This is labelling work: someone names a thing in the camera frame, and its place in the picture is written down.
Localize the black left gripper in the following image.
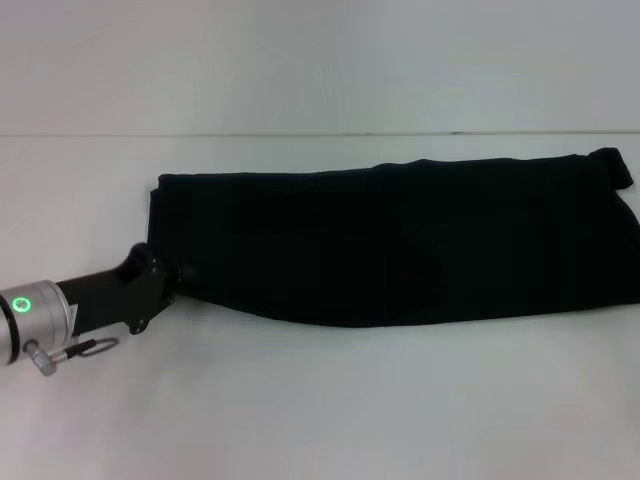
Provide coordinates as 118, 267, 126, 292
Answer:
54, 242, 202, 337

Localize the black t-shirt with white print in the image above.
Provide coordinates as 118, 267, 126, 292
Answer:
148, 146, 640, 330

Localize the dark left arm cable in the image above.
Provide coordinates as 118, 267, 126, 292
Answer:
25, 336, 121, 367

